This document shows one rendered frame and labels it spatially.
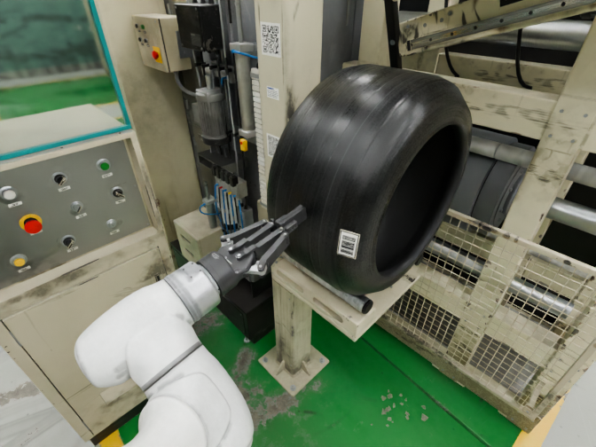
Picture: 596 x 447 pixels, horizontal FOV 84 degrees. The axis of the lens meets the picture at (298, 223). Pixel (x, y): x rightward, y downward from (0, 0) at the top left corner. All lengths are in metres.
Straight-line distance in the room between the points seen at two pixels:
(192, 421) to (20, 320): 0.90
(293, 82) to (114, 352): 0.73
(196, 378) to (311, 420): 1.28
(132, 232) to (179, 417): 0.90
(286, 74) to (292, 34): 0.09
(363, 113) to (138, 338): 0.54
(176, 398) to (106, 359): 0.11
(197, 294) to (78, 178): 0.72
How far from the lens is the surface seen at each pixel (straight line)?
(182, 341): 0.55
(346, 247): 0.68
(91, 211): 1.24
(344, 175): 0.65
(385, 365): 1.95
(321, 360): 1.89
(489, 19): 1.08
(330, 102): 0.75
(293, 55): 0.93
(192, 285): 0.56
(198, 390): 0.52
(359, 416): 1.80
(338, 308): 1.00
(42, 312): 1.32
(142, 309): 0.55
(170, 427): 0.51
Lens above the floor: 1.63
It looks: 36 degrees down
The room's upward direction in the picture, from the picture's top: straight up
